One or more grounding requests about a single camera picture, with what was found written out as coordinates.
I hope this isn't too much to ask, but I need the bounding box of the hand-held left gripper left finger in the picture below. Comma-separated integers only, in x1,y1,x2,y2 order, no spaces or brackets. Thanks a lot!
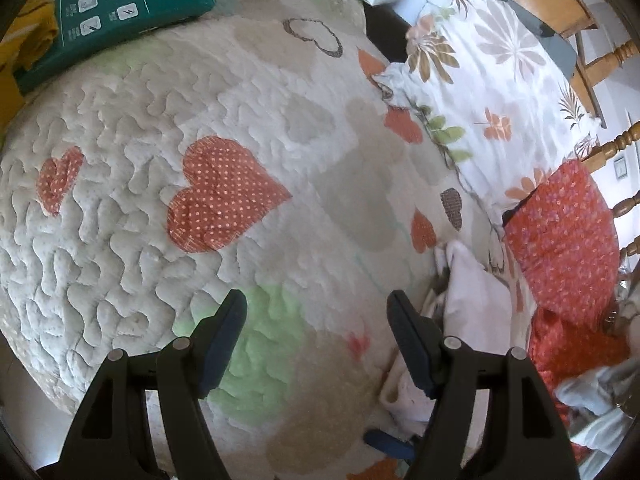
60,289,248,480

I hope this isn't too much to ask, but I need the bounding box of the small white garment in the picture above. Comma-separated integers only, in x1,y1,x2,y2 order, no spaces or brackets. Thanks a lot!
379,240,526,438

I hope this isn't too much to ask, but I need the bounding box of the pale white cloth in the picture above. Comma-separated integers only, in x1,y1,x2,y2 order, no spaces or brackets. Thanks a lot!
555,355,633,456

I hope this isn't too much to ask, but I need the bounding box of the mustard striped garment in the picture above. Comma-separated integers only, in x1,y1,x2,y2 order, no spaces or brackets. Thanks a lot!
0,0,63,96

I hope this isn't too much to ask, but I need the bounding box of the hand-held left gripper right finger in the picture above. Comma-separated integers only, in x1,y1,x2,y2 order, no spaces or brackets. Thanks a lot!
386,290,576,480

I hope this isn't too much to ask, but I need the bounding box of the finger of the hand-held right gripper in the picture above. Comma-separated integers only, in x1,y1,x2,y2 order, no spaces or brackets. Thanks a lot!
364,429,417,463

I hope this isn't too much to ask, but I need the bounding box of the heart patterned quilt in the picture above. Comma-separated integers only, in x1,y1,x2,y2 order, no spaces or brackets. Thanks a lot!
0,0,531,480

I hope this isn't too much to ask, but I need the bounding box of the grey flat board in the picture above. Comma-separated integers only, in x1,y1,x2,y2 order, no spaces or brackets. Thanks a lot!
482,0,578,78

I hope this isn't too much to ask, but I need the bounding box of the red floral cloth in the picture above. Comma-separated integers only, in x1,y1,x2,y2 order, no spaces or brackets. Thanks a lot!
502,160,633,463

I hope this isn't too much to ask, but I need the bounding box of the wooden chair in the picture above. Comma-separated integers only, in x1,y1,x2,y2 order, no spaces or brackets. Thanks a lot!
500,0,640,271

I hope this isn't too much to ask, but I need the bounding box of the floral white pillow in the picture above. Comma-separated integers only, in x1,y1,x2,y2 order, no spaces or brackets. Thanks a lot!
372,0,603,226

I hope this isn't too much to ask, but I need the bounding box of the green package with white icons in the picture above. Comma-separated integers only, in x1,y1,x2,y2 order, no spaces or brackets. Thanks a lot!
12,0,217,93

